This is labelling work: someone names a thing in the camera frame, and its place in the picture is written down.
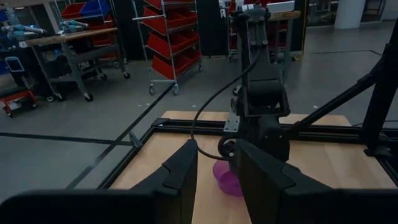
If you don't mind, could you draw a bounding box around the black upright frame post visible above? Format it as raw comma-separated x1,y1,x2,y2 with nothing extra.
361,18,398,157

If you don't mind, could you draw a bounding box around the red and blue bin shelf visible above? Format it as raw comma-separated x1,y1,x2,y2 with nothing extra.
60,0,113,20

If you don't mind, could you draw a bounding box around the black diagonal frame strut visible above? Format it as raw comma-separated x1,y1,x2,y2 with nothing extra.
292,70,385,133

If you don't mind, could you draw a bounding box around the black aluminium table frame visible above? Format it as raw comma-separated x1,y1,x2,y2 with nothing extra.
97,117,398,190

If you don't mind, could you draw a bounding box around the pink plastic cup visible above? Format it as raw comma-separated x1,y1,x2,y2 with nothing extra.
212,159,244,198

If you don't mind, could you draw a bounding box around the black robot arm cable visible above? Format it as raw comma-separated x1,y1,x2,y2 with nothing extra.
190,49,262,162

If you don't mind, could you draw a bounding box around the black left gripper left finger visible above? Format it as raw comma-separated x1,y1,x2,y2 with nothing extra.
0,139,199,224

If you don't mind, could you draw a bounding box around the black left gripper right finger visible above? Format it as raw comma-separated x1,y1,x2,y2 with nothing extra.
235,139,398,224

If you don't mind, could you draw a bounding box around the wire rack with red bins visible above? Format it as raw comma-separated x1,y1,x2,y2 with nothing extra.
131,0,204,96

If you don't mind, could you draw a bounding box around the white box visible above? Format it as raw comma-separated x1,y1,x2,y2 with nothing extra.
266,0,296,14

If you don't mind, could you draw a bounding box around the wooden top workbench on wheels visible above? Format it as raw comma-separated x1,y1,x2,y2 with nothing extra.
24,27,131,103

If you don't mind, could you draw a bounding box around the red low step cart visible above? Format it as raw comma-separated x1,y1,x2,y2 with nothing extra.
0,90,39,118

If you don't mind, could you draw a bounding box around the white framed tablet screen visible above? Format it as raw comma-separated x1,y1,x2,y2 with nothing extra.
4,56,25,73

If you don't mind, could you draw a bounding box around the white round pillar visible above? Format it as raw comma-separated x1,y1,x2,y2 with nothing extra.
333,0,366,30

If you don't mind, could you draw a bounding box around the silver metal mounting bracket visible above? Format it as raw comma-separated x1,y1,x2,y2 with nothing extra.
223,111,241,133

